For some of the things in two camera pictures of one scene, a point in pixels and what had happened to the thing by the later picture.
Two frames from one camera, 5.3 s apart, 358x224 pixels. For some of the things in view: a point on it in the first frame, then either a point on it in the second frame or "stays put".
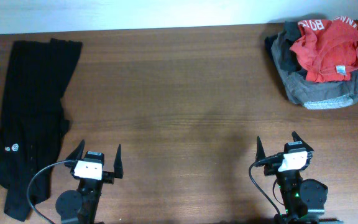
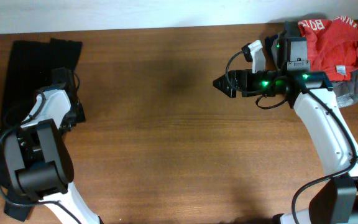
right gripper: x=295 y=138 to x=246 y=74
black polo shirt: x=23 y=154 stays put
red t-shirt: x=329 y=50 stays put
